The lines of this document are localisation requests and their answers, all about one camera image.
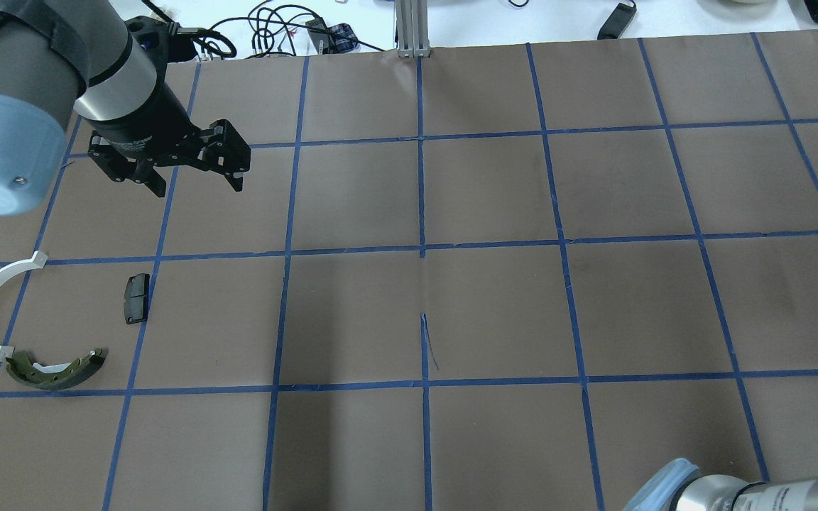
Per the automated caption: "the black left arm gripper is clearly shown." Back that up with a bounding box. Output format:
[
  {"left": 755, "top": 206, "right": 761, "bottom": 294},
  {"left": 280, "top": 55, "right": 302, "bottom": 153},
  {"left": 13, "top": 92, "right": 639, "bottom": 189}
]
[{"left": 87, "top": 82, "right": 252, "bottom": 198}]

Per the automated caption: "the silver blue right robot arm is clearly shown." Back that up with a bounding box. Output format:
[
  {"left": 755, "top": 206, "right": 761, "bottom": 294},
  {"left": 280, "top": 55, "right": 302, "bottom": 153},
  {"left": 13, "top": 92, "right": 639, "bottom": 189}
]
[{"left": 624, "top": 457, "right": 818, "bottom": 510}]

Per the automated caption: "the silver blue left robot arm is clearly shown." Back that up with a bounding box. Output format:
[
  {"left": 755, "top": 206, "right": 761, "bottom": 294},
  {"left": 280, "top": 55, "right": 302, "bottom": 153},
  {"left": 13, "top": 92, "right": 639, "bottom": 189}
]
[{"left": 0, "top": 1, "right": 252, "bottom": 216}]

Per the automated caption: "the black brake pad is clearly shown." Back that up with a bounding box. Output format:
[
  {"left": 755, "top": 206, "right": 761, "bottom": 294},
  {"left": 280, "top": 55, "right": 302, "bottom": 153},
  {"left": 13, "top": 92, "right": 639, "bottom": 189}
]
[{"left": 123, "top": 274, "right": 150, "bottom": 324}]

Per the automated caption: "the olive green brake shoe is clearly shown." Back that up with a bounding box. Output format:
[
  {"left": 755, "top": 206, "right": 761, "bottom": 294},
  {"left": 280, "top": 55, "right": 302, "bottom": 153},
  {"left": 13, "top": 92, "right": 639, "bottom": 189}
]
[{"left": 4, "top": 348, "right": 108, "bottom": 392}]

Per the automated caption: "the brown paper table mat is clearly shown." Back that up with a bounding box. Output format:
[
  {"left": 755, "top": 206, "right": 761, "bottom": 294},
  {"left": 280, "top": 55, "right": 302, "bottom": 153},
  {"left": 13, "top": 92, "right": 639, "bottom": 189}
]
[{"left": 0, "top": 30, "right": 818, "bottom": 510}]

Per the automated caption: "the black power adapter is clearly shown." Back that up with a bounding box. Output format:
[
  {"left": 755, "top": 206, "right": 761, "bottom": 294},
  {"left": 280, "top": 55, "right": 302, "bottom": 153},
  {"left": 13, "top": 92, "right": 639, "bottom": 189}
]
[{"left": 596, "top": 1, "right": 638, "bottom": 40}]

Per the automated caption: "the aluminium frame post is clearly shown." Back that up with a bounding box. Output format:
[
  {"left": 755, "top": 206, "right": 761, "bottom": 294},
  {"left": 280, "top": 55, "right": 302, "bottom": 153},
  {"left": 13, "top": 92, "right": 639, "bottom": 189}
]
[{"left": 393, "top": 0, "right": 431, "bottom": 58}]

